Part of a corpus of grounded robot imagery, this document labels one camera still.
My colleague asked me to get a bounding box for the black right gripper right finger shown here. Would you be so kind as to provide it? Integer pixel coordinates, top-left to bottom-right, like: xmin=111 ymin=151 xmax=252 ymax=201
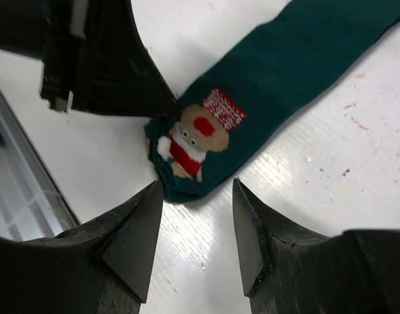
xmin=233 ymin=179 xmax=400 ymax=313

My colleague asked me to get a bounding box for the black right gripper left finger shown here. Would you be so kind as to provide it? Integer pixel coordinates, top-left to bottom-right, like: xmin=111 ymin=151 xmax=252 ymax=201
xmin=0 ymin=181 xmax=163 ymax=313

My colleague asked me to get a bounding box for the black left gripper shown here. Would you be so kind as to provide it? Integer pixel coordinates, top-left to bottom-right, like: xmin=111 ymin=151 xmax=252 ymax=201
xmin=0 ymin=1 xmax=180 ymax=118

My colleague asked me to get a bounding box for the dark green reindeer sock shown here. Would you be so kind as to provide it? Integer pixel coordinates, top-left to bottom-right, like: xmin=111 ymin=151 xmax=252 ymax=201
xmin=144 ymin=1 xmax=400 ymax=203

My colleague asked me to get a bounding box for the aluminium table frame rail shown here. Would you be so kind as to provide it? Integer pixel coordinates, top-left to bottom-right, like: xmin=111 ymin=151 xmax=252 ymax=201
xmin=0 ymin=91 xmax=79 ymax=241

